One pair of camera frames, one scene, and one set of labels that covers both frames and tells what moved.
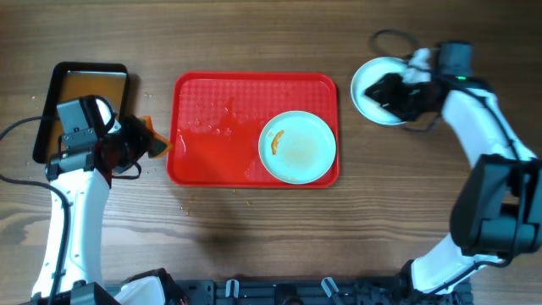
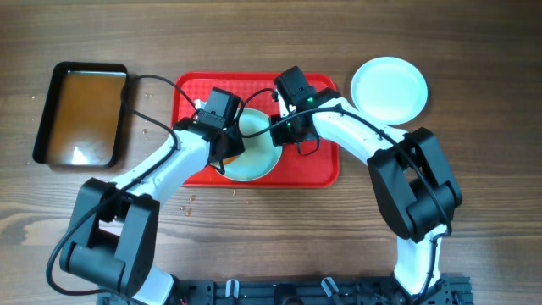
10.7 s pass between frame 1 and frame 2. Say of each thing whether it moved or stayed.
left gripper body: moved
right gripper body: moved
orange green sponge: moved
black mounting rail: stayed
